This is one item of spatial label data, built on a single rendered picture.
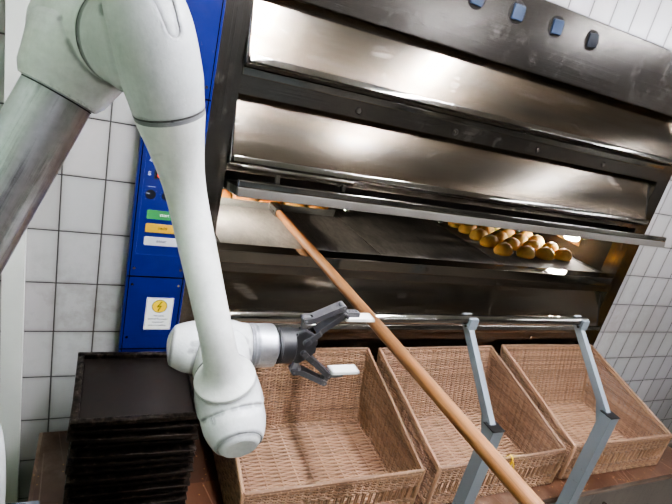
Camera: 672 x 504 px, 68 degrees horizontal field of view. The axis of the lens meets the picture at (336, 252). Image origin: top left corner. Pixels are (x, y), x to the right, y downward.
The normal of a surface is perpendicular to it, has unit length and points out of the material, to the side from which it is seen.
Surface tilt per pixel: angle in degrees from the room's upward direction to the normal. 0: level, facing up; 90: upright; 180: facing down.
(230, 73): 90
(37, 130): 80
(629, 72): 90
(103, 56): 112
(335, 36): 70
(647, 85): 90
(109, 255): 90
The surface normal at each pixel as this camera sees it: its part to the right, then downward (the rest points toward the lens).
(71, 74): 0.33, 0.54
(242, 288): 0.44, 0.05
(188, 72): 0.79, 0.32
